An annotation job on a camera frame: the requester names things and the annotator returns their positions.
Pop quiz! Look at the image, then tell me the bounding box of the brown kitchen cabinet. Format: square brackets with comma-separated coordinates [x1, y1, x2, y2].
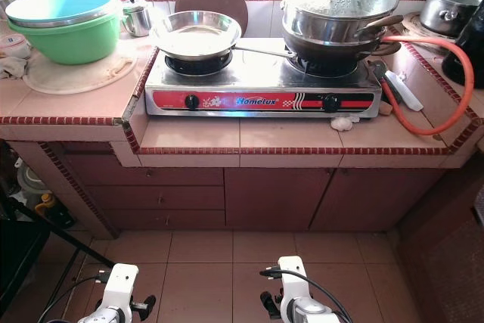
[60, 141, 455, 234]

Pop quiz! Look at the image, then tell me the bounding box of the black metal stand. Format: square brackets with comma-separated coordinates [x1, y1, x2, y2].
[0, 187, 114, 316]

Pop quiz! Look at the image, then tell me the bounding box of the grey container with yellow knob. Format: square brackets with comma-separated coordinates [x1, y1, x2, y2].
[15, 160, 57, 218]

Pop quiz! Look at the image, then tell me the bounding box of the white garlic bulb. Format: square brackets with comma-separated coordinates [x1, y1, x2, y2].
[330, 115, 355, 133]

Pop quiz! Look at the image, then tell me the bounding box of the steel two-burner gas stove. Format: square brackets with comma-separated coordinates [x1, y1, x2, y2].
[144, 36, 388, 120]

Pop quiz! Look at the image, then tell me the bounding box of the round white cutting board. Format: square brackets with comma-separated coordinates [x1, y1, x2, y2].
[23, 49, 138, 97]

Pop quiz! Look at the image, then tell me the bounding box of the white stove lighter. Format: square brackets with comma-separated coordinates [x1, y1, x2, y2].
[384, 70, 424, 112]

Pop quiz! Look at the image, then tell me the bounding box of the dark wok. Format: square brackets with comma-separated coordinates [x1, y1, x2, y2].
[281, 14, 405, 76]

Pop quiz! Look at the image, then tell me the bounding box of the green plastic basin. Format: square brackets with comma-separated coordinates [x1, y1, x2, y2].
[8, 7, 126, 67]

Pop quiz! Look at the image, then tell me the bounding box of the grey cloth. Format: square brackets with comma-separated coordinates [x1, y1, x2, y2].
[0, 56, 31, 82]

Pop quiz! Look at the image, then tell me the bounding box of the steel frying pan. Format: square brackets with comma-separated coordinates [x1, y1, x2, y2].
[150, 11, 299, 64]

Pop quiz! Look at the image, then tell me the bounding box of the small steel mug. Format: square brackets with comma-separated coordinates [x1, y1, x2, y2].
[123, 0, 154, 39]

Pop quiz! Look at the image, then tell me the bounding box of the large steel steamer with lid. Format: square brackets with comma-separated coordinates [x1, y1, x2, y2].
[280, 0, 403, 45]

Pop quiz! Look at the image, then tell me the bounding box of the blue plastic basin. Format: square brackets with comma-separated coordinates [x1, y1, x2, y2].
[5, 0, 122, 30]

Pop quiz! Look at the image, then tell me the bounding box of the steel pot with lid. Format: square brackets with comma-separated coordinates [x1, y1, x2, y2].
[419, 0, 484, 38]

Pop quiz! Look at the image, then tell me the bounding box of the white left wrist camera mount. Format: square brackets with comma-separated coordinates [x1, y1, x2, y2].
[95, 264, 141, 323]

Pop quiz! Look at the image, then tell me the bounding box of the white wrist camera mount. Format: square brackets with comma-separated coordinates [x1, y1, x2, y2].
[276, 256, 312, 322]
[95, 264, 141, 323]

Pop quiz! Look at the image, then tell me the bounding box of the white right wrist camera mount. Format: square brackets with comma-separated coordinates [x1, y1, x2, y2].
[276, 256, 312, 322]

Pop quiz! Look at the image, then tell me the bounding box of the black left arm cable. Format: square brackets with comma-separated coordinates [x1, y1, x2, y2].
[38, 274, 110, 323]

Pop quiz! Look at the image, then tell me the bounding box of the orange gas hose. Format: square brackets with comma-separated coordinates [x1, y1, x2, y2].
[380, 33, 476, 138]

